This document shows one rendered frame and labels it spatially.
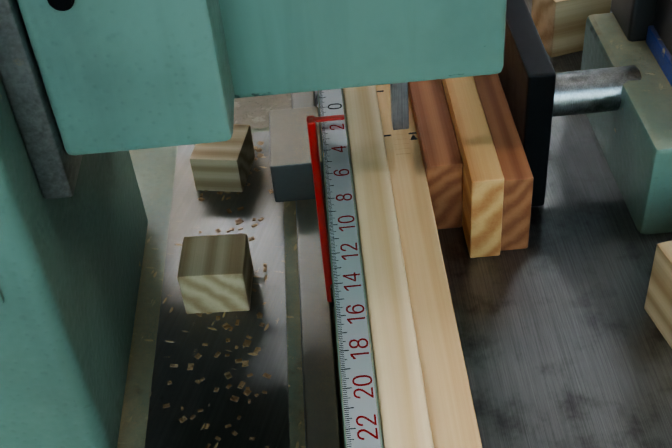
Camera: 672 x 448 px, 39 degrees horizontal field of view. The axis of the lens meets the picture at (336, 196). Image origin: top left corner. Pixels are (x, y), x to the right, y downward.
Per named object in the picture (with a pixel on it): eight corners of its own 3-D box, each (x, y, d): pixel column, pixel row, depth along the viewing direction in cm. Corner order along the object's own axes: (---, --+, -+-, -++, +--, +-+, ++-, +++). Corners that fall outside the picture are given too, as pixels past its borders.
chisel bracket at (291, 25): (504, 101, 49) (512, -54, 43) (230, 126, 49) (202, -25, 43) (479, 26, 54) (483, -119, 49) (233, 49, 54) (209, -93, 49)
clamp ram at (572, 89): (649, 197, 54) (674, 62, 48) (518, 209, 54) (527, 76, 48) (606, 106, 61) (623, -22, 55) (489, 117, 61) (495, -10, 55)
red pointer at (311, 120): (359, 300, 62) (344, 119, 53) (327, 303, 62) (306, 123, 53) (358, 291, 63) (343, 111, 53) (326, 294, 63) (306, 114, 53)
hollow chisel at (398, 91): (409, 129, 53) (407, 52, 50) (393, 130, 53) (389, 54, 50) (407, 119, 54) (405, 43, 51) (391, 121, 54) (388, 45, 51)
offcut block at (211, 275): (192, 273, 67) (183, 236, 65) (253, 270, 67) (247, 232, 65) (186, 314, 64) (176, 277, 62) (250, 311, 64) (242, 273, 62)
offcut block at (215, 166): (195, 190, 74) (188, 158, 72) (210, 154, 77) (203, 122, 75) (242, 192, 73) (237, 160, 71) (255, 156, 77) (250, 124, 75)
